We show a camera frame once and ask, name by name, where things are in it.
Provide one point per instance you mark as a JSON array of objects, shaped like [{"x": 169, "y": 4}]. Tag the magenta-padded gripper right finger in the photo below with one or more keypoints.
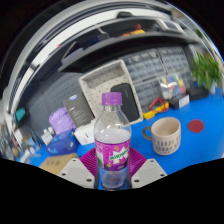
[{"x": 150, "y": 171}]

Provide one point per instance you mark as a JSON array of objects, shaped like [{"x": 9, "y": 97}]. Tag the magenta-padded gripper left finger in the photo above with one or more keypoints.
[{"x": 76, "y": 172}]

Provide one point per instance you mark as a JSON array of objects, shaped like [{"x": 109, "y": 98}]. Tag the clear bottle with purple label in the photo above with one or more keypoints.
[{"x": 112, "y": 148}]

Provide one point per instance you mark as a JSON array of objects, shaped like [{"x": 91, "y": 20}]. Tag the brown cardboard box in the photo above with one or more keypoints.
[{"x": 58, "y": 163}]

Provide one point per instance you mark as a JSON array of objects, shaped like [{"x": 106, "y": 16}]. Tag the blue cardboard box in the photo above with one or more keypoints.
[{"x": 63, "y": 143}]

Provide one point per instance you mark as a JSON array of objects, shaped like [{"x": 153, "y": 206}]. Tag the beige mug with dash pattern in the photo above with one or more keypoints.
[{"x": 166, "y": 136}]

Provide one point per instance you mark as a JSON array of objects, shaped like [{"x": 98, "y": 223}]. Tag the white cardboard box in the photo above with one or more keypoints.
[{"x": 85, "y": 134}]

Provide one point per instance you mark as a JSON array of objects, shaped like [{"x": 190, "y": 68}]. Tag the purple plastic bag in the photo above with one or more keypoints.
[{"x": 61, "y": 120}]

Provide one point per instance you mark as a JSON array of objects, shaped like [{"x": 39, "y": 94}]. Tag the dark grey upright box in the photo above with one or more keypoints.
[{"x": 78, "y": 110}]

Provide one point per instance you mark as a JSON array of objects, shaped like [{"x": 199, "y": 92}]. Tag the yellow multimeter with red leads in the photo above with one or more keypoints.
[{"x": 156, "y": 109}]

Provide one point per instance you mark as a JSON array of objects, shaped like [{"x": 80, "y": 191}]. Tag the flat round red coaster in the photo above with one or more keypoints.
[{"x": 195, "y": 126}]

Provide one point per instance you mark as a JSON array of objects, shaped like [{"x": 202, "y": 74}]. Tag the black box with white label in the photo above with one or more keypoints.
[{"x": 180, "y": 101}]

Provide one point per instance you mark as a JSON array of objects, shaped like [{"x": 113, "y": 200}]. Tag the black zip case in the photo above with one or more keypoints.
[{"x": 128, "y": 98}]

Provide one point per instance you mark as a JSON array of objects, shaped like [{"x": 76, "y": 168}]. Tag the clear organizer with colourful parts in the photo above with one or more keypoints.
[{"x": 171, "y": 86}]

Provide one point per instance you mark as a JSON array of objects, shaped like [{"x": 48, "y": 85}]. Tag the plain black box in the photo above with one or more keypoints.
[{"x": 198, "y": 93}]

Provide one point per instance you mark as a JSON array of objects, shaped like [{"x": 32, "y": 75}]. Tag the white perforated tray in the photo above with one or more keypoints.
[{"x": 100, "y": 78}]

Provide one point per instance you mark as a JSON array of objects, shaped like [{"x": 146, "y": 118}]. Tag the grey small-parts drawer cabinet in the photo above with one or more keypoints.
[{"x": 146, "y": 68}]

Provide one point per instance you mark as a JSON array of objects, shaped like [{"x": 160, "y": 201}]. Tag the green potted plant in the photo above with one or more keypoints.
[{"x": 205, "y": 70}]

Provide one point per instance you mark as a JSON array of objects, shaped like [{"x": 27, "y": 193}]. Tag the dark shelf unit with equipment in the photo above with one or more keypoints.
[{"x": 100, "y": 50}]

